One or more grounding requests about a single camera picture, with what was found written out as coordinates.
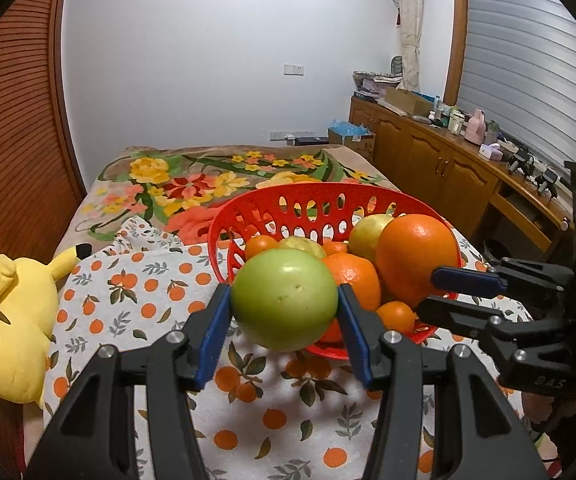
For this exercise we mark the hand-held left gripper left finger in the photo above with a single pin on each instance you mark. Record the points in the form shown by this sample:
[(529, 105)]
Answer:
[(215, 330)]

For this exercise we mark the pink bottle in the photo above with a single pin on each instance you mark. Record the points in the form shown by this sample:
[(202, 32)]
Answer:
[(475, 125)]

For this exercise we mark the brown cardboard box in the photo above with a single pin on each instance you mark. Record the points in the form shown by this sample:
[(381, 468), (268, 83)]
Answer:
[(355, 146)]

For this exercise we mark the grey window blind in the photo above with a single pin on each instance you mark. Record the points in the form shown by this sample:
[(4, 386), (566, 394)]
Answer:
[(518, 60)]

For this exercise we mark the red perforated plastic basket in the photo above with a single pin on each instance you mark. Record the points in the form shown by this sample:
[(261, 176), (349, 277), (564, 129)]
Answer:
[(318, 189)]

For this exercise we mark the wooden cabinet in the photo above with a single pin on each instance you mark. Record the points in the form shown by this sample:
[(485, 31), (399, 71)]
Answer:
[(418, 150)]

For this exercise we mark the patterned curtain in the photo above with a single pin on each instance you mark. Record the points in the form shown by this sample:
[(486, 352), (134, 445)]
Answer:
[(410, 25)]

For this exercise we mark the blue plastic bag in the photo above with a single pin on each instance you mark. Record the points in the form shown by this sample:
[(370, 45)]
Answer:
[(349, 127)]

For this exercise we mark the smooth green fruit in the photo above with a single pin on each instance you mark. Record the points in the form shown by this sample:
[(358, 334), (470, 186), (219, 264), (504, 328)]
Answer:
[(283, 300)]

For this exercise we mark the large yellow fruit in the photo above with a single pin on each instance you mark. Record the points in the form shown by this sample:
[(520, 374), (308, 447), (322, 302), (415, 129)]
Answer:
[(365, 237)]

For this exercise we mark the large oval orange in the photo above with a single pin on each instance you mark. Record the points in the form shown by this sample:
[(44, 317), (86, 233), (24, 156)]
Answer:
[(360, 277)]

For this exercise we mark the person's right hand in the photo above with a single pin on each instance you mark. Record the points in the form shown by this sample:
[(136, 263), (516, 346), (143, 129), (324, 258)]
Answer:
[(538, 407)]

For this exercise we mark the large round orange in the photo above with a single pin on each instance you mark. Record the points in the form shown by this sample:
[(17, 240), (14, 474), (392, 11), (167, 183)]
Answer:
[(408, 255)]

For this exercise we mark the pile of papers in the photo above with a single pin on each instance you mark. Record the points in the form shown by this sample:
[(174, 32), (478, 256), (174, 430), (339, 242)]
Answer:
[(375, 82)]

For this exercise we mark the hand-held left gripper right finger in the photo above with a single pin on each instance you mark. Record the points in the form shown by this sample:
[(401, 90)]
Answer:
[(355, 335)]

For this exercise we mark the white wall socket strip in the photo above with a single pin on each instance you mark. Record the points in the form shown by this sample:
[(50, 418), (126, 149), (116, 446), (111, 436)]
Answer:
[(281, 135)]

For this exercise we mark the floral blanket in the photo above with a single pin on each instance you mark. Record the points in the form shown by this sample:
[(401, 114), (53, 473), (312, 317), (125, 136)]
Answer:
[(193, 185)]

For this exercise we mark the white wall switch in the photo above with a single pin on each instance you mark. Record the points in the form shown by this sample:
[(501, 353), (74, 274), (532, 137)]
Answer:
[(294, 69)]

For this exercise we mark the orange print tablecloth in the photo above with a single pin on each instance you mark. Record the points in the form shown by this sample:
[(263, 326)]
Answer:
[(288, 435)]

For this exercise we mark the flat black box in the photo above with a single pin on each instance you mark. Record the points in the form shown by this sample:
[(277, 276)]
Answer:
[(311, 140)]

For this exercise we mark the open cardboard box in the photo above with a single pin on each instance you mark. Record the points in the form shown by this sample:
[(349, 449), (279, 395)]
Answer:
[(408, 101)]

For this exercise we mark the yellow plush toy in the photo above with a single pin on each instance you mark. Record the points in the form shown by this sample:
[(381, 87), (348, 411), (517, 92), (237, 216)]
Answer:
[(13, 340)]

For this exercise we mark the small tangerine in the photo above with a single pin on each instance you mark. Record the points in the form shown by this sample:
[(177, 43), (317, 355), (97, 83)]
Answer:
[(335, 248), (395, 316), (260, 247)]

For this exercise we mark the white tissue box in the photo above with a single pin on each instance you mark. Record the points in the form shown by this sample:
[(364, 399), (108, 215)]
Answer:
[(491, 151)]

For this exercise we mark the wooden louvered wardrobe door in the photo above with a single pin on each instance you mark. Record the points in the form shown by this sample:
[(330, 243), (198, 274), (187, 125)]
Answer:
[(13, 160)]

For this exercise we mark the ribbed pale green fruit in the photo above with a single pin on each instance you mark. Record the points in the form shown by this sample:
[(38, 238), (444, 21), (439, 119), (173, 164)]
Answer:
[(303, 246)]

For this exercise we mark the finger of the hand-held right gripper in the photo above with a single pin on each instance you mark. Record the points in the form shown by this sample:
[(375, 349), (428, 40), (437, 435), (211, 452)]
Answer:
[(453, 317), (463, 279)]

